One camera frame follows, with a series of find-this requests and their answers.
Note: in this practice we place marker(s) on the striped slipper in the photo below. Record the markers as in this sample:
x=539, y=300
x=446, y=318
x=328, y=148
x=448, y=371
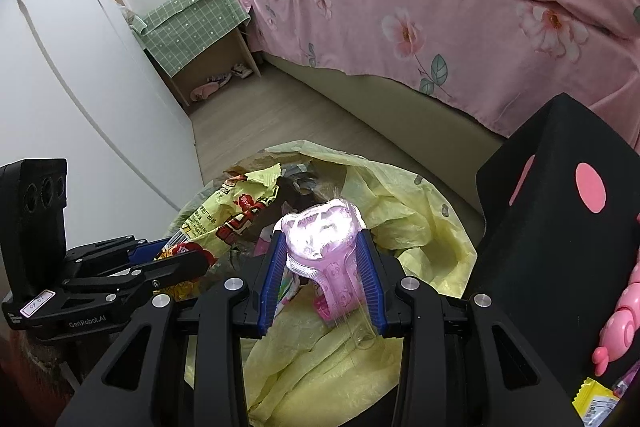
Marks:
x=240, y=71

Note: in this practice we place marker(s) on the trash bin with yellow bag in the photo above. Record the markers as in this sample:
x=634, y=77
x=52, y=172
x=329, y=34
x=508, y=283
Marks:
x=400, y=217

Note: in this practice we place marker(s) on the black pink-patterned table cover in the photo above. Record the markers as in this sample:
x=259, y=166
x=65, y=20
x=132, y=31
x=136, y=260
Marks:
x=540, y=217

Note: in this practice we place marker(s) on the pink tooth-shaped blister pack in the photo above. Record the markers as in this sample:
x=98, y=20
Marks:
x=325, y=232

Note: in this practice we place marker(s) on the small yellow white packet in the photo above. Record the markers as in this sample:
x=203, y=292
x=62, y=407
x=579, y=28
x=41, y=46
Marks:
x=592, y=404

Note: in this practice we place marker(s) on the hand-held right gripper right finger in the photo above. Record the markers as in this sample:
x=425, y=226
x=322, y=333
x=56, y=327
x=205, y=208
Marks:
x=372, y=282

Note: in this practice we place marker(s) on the pink caterpillar toy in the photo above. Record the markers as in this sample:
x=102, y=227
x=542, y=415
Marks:
x=625, y=322

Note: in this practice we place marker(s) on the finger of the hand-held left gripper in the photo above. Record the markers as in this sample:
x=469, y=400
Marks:
x=175, y=264
x=150, y=249

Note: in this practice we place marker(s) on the yellow red snack packet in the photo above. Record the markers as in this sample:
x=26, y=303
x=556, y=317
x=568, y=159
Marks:
x=235, y=207

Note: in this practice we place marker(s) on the crumpled clear plastic film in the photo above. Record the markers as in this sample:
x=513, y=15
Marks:
x=305, y=179

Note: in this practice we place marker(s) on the white wardrobe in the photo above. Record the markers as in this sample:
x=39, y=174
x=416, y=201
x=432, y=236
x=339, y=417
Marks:
x=75, y=82

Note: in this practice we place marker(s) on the wooden nightstand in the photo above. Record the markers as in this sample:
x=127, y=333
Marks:
x=248, y=51

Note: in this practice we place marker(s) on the pink clear plastic wrapper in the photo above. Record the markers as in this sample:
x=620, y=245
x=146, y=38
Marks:
x=626, y=384

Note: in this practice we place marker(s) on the green checkered cloth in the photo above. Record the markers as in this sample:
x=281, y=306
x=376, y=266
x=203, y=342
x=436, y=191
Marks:
x=190, y=22

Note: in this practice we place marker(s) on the bed with pink floral sheet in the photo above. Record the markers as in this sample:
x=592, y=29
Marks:
x=375, y=47

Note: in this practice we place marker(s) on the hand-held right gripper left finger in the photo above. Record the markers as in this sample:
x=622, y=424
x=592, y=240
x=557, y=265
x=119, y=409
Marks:
x=272, y=282

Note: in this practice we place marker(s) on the pink slipper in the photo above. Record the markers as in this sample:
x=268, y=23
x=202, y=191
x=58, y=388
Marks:
x=205, y=89

